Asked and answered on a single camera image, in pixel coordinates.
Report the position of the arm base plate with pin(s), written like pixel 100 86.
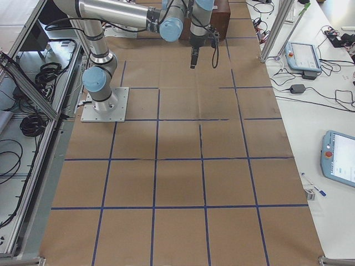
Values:
pixel 111 110

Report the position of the aluminium frame post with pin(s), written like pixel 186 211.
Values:
pixel 281 16

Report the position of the brown paper table cover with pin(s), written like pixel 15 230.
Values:
pixel 200 173

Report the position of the blue teach pendant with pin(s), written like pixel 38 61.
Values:
pixel 302 56
pixel 337 157

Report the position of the black power adapter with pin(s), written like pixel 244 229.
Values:
pixel 297 89

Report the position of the dark wooden drawer box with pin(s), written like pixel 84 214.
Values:
pixel 219 19

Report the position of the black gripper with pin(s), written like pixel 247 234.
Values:
pixel 197 41

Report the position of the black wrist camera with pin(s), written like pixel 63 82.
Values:
pixel 214 36

